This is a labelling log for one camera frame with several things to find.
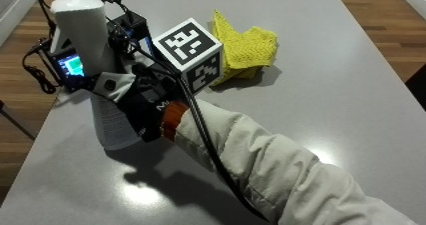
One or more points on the white spray bottle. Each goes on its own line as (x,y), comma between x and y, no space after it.
(84,28)

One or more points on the small display module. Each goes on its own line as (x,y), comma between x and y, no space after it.
(66,66)

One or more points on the orange wristband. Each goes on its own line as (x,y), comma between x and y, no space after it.
(173,118)

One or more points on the black box module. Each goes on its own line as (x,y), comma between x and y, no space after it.
(133,28)

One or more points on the white marker cube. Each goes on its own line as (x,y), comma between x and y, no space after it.
(188,40)

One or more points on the black furniture leg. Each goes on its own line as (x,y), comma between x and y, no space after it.
(14,120)

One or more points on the yellow knitted cloth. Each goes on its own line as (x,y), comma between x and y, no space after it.
(250,48)

